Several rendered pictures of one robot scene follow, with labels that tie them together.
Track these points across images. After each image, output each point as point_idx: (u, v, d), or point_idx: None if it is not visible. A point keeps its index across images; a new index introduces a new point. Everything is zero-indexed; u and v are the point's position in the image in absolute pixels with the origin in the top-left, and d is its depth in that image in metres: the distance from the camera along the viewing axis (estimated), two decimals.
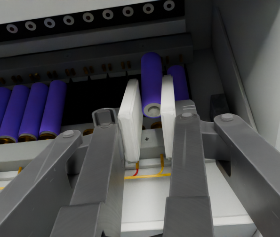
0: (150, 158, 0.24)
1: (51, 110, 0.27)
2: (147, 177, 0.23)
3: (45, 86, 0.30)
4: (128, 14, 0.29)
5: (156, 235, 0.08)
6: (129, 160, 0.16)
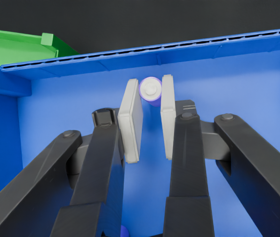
0: None
1: None
2: None
3: None
4: None
5: (156, 235, 0.08)
6: (129, 160, 0.16)
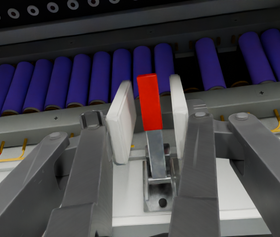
0: (260, 115, 0.23)
1: (143, 74, 0.26)
2: None
3: (129, 53, 0.28)
4: None
5: (156, 235, 0.08)
6: (117, 162, 0.16)
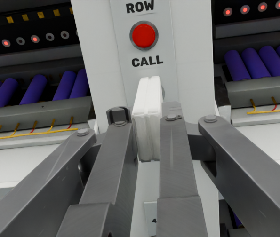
0: (47, 124, 0.32)
1: None
2: (39, 134, 0.30)
3: None
4: (50, 39, 0.38)
5: (156, 235, 0.08)
6: (142, 159, 0.16)
